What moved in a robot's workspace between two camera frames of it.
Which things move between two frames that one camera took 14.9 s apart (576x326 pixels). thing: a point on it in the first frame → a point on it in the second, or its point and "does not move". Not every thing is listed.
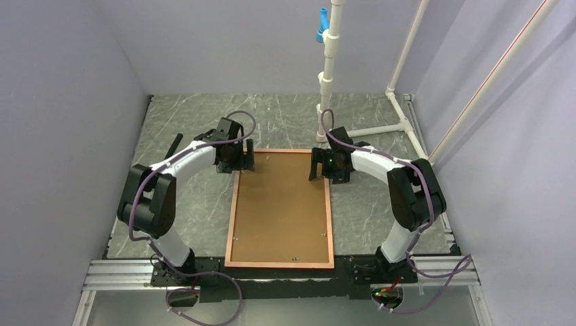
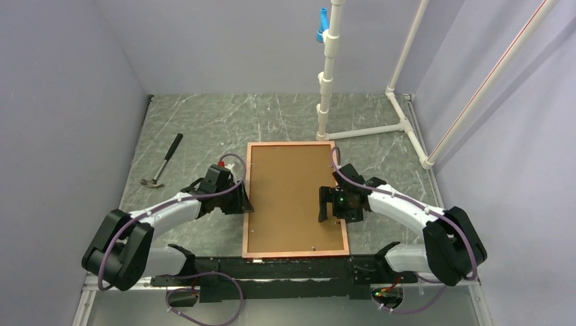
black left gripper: (245, 162) → (242, 204)
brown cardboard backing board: (281, 214) does not move
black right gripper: (320, 155) → (327, 194)
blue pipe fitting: (323, 26) does not move
